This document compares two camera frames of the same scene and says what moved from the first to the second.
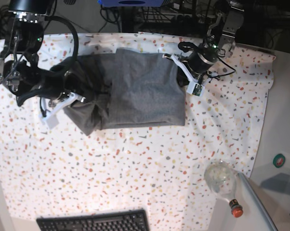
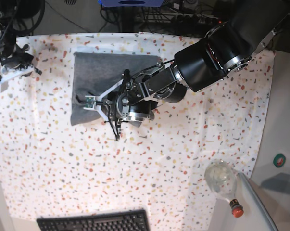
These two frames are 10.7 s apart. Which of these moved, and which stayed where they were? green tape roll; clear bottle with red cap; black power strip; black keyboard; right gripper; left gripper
Moved: left gripper; right gripper
Stayed: green tape roll; black power strip; black keyboard; clear bottle with red cap
